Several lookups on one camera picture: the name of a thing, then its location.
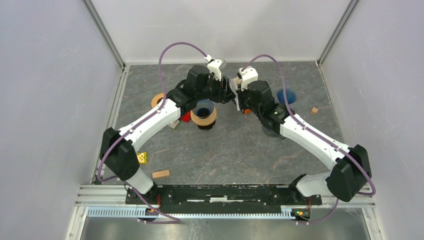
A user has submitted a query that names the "grey slotted cable duct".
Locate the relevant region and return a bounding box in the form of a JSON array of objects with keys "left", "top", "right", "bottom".
[{"left": 86, "top": 206, "right": 311, "bottom": 221}]

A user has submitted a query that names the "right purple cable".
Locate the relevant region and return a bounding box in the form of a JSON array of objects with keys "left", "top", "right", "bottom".
[{"left": 240, "top": 54, "right": 377, "bottom": 226}]

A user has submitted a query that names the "blue ribbed dripper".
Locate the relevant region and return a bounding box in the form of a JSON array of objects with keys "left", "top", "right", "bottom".
[
  {"left": 192, "top": 99, "right": 215, "bottom": 119},
  {"left": 276, "top": 88, "right": 297, "bottom": 105}
]

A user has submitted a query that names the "clear glass pitcher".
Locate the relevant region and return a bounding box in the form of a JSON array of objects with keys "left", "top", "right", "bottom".
[{"left": 262, "top": 126, "right": 285, "bottom": 140}]

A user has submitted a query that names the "white paper coffee filter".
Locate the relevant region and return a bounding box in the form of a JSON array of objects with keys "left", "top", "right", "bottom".
[{"left": 229, "top": 77, "right": 241, "bottom": 111}]

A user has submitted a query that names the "colourful toy block pile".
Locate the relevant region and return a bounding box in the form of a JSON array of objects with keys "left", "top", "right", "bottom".
[{"left": 168, "top": 111, "right": 191, "bottom": 130}]

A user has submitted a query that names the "small wooden ring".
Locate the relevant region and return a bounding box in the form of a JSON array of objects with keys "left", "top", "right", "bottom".
[{"left": 150, "top": 92, "right": 166, "bottom": 110}]

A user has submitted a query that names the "dark brown dripper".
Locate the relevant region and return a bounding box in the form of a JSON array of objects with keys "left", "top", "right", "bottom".
[{"left": 197, "top": 121, "right": 216, "bottom": 131}]

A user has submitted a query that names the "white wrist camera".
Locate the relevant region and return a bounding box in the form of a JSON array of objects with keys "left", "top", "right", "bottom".
[
  {"left": 204, "top": 54, "right": 226, "bottom": 82},
  {"left": 238, "top": 65, "right": 259, "bottom": 91}
]

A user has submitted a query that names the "small wooden cube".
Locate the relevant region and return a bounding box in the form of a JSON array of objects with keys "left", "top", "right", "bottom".
[{"left": 310, "top": 107, "right": 319, "bottom": 115}]

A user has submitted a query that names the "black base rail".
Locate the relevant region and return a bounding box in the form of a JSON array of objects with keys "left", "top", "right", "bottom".
[{"left": 143, "top": 184, "right": 322, "bottom": 215}]

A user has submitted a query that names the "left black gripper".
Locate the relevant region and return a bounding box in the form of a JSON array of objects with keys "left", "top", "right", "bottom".
[{"left": 196, "top": 73, "right": 236, "bottom": 105}]

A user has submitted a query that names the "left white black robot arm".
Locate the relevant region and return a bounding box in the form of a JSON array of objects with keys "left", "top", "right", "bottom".
[{"left": 99, "top": 65, "right": 235, "bottom": 204}]

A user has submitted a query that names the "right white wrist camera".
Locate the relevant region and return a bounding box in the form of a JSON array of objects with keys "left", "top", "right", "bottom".
[{"left": 238, "top": 65, "right": 259, "bottom": 91}]

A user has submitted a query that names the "purple cable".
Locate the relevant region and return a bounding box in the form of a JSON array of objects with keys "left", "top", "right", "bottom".
[
  {"left": 96, "top": 41, "right": 182, "bottom": 225},
  {"left": 240, "top": 54, "right": 377, "bottom": 226}
]

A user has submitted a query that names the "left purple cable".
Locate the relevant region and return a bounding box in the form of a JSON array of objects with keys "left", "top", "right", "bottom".
[{"left": 96, "top": 41, "right": 182, "bottom": 225}]

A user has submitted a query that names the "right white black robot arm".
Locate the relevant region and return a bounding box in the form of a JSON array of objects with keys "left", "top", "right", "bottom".
[{"left": 229, "top": 77, "right": 372, "bottom": 204}]

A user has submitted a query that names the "flat wooden block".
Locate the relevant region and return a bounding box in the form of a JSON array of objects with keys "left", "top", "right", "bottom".
[{"left": 152, "top": 169, "right": 171, "bottom": 179}]

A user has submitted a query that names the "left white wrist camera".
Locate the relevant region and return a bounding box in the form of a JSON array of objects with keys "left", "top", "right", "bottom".
[{"left": 204, "top": 54, "right": 226, "bottom": 82}]

